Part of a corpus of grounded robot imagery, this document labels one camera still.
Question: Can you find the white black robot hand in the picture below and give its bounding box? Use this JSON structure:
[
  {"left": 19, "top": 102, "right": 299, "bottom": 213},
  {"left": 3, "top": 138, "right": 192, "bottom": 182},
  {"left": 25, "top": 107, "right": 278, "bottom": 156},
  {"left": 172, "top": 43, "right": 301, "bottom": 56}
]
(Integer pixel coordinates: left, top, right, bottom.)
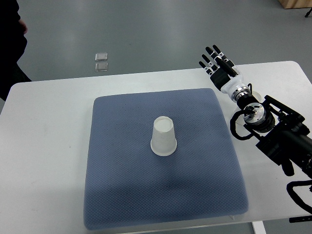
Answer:
[{"left": 198, "top": 44, "right": 244, "bottom": 94}]

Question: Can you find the white paper cup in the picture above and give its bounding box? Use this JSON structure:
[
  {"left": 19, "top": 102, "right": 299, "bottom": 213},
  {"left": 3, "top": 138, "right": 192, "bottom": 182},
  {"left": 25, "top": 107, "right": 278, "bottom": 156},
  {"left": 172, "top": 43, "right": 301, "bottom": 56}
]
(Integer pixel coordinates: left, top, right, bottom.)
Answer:
[
  {"left": 150, "top": 116, "right": 177, "bottom": 156},
  {"left": 252, "top": 91, "right": 262, "bottom": 102}
]

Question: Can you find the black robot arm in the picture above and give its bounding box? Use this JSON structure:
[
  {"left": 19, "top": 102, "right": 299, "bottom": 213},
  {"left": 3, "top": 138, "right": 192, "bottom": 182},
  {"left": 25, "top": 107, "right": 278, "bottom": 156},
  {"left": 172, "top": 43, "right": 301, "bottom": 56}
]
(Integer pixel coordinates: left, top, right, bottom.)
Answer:
[{"left": 199, "top": 45, "right": 312, "bottom": 177}]

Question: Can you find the wooden box corner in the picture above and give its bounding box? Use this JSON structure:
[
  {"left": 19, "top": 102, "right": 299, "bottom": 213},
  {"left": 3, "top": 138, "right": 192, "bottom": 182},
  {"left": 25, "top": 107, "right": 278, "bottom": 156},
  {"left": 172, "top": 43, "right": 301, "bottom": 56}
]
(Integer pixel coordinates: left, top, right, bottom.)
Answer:
[{"left": 278, "top": 0, "right": 312, "bottom": 9}]

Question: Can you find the white paper cup on mat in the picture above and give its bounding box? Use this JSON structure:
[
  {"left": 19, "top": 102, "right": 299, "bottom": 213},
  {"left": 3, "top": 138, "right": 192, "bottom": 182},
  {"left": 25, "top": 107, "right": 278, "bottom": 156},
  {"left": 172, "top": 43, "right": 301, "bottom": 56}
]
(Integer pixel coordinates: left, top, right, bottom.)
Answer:
[{"left": 150, "top": 116, "right": 177, "bottom": 156}]

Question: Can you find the black tripod foot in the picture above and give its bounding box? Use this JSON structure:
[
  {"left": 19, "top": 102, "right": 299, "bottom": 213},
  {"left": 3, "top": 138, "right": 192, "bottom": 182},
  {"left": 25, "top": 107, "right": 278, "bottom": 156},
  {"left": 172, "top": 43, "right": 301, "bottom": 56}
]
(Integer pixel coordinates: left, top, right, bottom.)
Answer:
[{"left": 305, "top": 8, "right": 312, "bottom": 18}]

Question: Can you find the blue quilted mat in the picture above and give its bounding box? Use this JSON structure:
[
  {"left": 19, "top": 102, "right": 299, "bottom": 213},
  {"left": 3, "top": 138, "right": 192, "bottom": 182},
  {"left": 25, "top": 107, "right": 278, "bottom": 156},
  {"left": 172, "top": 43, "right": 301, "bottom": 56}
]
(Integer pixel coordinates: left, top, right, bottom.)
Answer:
[{"left": 84, "top": 88, "right": 248, "bottom": 230}]

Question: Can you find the upper metal floor plate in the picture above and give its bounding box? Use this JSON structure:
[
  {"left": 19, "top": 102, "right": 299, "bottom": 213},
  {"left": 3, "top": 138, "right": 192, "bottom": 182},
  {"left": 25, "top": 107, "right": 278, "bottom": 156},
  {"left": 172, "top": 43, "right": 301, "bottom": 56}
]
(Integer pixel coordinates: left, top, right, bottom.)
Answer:
[{"left": 95, "top": 52, "right": 108, "bottom": 61}]

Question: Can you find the white table leg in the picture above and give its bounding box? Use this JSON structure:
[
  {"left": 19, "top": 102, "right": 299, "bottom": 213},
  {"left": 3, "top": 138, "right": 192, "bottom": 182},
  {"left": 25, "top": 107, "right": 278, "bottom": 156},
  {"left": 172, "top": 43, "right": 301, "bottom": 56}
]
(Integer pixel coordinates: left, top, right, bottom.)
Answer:
[{"left": 252, "top": 221, "right": 266, "bottom": 234}]

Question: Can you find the black table control panel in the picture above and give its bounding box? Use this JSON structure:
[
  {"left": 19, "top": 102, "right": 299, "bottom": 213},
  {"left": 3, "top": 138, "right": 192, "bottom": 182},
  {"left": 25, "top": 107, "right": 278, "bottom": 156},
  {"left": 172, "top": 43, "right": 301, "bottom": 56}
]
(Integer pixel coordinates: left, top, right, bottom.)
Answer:
[{"left": 289, "top": 215, "right": 312, "bottom": 223}]

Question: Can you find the person in dark clothes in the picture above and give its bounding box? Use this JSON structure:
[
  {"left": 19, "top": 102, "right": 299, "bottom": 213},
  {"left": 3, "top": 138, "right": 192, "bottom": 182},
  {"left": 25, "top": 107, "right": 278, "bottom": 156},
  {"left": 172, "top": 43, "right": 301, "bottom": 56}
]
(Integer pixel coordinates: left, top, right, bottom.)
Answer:
[{"left": 0, "top": 0, "right": 31, "bottom": 101}]

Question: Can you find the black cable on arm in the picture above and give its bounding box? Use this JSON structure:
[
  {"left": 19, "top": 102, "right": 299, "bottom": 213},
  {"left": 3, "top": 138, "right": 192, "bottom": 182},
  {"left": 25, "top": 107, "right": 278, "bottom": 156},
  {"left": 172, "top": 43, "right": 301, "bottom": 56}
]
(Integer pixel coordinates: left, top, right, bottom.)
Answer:
[{"left": 229, "top": 111, "right": 255, "bottom": 141}]

